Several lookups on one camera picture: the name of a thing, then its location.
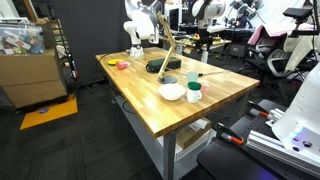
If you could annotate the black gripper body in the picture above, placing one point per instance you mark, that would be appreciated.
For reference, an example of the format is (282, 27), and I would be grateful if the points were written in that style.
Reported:
(206, 37)

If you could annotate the white idle robot arm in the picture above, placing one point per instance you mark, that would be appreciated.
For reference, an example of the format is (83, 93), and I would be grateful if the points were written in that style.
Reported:
(135, 31)

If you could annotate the teal plastic cup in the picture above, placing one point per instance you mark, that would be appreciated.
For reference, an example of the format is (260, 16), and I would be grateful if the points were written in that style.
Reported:
(192, 76)

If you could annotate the computer monitor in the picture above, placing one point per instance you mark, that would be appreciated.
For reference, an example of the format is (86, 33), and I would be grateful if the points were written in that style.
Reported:
(173, 18)

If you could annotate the pink plastic cup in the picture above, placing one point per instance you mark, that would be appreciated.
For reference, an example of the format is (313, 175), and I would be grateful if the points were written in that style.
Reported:
(204, 88)

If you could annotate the dark green zipper case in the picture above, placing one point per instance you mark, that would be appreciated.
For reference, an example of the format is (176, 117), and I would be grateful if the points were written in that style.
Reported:
(163, 64)

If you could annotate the white mug with green lid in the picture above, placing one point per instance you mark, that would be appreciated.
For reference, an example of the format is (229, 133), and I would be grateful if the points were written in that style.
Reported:
(193, 95)

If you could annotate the white bowl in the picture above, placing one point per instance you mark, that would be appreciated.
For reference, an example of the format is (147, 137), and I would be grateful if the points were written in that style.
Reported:
(171, 91)

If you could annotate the pink cloth on chair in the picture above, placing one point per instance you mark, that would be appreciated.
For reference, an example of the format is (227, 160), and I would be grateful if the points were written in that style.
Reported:
(263, 34)

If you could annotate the black orange bar clamp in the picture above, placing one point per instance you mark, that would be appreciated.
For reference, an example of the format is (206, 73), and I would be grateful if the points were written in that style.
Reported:
(230, 135)
(258, 110)

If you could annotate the pink toy object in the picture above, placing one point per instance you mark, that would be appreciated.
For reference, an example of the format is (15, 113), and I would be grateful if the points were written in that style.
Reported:
(122, 65)

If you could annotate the small cardboard box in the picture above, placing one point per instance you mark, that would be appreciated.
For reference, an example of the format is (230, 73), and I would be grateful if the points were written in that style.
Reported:
(191, 135)

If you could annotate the yellow plate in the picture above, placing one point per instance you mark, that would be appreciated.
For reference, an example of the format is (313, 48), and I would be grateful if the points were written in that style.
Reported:
(114, 61)

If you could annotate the white hanging cloth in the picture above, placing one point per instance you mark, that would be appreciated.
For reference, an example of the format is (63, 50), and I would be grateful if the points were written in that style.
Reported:
(300, 50)

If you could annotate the white foam box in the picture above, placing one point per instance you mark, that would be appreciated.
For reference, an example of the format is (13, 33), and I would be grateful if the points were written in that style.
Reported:
(200, 149)

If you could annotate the aluminium extrusion rails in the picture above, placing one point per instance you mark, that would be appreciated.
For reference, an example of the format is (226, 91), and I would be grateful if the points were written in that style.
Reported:
(266, 141)

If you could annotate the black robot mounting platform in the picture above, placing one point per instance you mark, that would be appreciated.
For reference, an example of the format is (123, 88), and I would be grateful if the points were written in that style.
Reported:
(226, 160)

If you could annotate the cluttered storage shelf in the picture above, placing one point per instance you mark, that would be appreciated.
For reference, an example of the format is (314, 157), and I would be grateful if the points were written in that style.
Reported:
(65, 50)

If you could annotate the orange floor mat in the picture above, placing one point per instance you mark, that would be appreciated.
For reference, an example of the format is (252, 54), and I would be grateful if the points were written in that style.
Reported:
(50, 115)

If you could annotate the blue round floor object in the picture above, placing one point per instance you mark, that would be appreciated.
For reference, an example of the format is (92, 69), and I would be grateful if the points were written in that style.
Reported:
(43, 110)

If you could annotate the large cardboard box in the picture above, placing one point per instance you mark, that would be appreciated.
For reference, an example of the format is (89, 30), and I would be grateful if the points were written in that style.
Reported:
(30, 76)

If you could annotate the clear bin of toys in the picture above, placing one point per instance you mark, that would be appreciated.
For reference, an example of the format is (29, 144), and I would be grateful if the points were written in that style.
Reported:
(20, 40)

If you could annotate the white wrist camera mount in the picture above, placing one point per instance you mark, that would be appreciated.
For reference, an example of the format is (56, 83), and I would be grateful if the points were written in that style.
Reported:
(217, 29)

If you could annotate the white frame mesh office chair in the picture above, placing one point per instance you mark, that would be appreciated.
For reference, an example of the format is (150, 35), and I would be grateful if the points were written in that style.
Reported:
(281, 63)

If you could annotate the black camera on stand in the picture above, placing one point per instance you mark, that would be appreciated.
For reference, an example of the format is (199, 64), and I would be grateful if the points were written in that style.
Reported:
(296, 12)

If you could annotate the silver metal bracket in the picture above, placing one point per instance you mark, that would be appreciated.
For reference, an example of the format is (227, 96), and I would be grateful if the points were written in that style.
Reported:
(276, 115)

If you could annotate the grey metal table frame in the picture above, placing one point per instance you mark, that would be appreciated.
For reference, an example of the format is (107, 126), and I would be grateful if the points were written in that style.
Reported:
(169, 150)

